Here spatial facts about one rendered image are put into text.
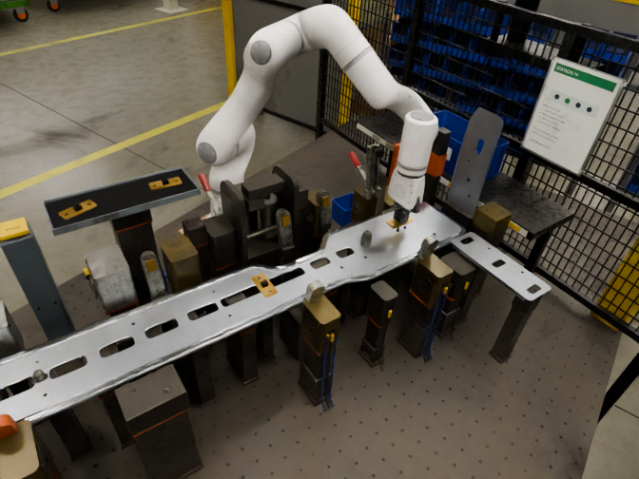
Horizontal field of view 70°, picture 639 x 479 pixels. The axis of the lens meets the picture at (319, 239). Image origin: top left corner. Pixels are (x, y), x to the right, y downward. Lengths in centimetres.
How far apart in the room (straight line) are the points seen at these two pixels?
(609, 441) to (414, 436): 131
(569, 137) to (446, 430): 96
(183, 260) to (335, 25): 69
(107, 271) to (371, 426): 78
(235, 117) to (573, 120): 103
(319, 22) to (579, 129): 86
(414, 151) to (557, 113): 58
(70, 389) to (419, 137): 98
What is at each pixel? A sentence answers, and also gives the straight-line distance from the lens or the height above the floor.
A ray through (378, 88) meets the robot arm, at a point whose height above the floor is 144.
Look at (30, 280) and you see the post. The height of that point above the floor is 102.
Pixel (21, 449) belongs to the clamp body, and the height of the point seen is 106.
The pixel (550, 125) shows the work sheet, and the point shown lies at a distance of 168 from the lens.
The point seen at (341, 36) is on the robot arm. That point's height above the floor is 154.
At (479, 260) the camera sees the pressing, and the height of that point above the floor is 100.
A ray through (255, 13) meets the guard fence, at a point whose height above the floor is 93.
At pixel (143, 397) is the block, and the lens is 102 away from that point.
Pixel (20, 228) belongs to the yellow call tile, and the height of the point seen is 116.
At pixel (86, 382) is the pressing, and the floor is 100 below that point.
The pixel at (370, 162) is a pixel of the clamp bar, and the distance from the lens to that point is 142.
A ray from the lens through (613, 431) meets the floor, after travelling 255.
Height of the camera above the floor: 186
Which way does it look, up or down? 39 degrees down
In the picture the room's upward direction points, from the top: 4 degrees clockwise
